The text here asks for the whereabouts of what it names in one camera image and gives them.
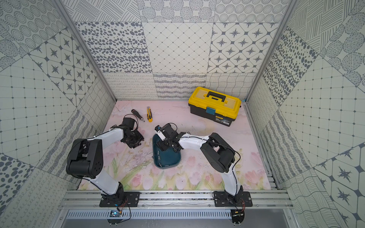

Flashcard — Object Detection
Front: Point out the aluminium mounting rail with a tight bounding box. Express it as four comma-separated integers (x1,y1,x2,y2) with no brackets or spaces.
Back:
59,190,294,210

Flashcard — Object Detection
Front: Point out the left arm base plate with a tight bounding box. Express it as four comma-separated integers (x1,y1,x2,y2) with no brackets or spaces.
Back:
99,192,141,208

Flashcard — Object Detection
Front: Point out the controller board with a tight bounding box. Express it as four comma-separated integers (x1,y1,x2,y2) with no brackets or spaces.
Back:
107,210,123,225
231,210,245,225

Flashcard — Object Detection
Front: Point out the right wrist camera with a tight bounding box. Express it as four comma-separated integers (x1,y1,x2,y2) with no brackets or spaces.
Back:
155,125,171,141

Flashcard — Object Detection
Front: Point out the white slotted cable duct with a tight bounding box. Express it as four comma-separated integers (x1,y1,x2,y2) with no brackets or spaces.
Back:
66,209,231,219

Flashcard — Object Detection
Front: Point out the teal plastic storage tray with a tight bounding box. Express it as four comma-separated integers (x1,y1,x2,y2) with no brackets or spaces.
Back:
152,134,181,169

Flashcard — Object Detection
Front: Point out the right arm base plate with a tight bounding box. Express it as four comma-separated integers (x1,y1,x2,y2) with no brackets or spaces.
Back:
212,191,253,208

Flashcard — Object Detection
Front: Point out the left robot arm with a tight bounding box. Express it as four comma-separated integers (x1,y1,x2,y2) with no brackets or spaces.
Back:
66,115,144,202

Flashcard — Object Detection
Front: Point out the yellow utility knife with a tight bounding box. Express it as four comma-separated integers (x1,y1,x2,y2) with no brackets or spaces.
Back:
147,106,153,122

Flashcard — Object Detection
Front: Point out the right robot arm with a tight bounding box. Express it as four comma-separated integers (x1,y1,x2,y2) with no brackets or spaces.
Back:
155,123,242,197

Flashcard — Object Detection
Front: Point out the right controller board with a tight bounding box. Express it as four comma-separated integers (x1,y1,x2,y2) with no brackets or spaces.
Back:
231,210,245,225

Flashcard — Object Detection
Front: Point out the left controller board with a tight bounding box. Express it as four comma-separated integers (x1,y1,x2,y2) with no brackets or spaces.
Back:
107,210,123,225

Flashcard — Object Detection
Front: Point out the yellow black toolbox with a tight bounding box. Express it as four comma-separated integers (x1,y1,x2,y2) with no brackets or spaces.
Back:
188,87,241,127

